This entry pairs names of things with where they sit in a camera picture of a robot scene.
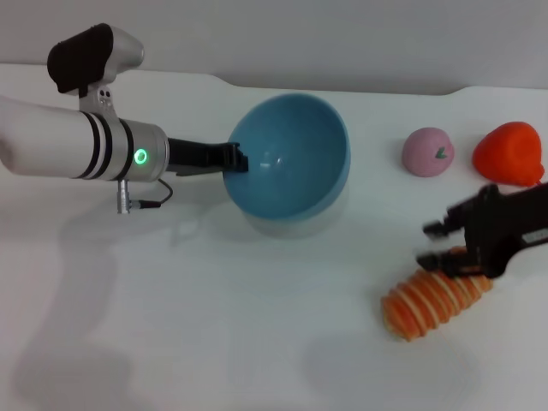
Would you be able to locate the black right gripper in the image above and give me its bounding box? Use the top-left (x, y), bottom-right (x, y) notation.
top-left (416, 182), bottom-right (548, 279)

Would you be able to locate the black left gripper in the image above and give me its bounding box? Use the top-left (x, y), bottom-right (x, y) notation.
top-left (166, 136), bottom-right (250, 177)

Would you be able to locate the blue bowl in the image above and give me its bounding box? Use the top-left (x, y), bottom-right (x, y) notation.
top-left (222, 92), bottom-right (352, 225)

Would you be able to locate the orange striped bread loaf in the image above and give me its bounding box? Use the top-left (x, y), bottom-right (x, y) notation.
top-left (380, 271), bottom-right (494, 343)

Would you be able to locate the pink peach toy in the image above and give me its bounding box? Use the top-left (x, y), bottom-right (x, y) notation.
top-left (401, 127), bottom-right (455, 177)

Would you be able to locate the red pepper toy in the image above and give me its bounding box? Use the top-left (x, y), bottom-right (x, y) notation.
top-left (472, 121), bottom-right (547, 188)

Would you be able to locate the left arm connector cable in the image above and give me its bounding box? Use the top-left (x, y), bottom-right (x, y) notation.
top-left (117, 178), bottom-right (174, 215)

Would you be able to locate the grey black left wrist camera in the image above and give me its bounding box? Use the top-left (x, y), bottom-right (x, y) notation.
top-left (46, 23), bottom-right (146, 96)

